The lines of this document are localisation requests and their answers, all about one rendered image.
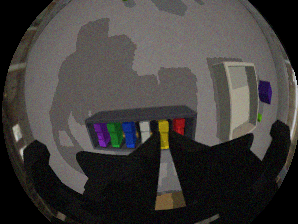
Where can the purple cube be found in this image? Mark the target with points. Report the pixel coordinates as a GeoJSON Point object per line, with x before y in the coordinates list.
{"type": "Point", "coordinates": [264, 91]}

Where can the red fuse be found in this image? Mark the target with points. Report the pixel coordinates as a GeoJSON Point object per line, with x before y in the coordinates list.
{"type": "Point", "coordinates": [179, 125]}

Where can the white fuse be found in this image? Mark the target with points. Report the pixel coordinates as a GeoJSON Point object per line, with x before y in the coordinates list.
{"type": "Point", "coordinates": [145, 130]}

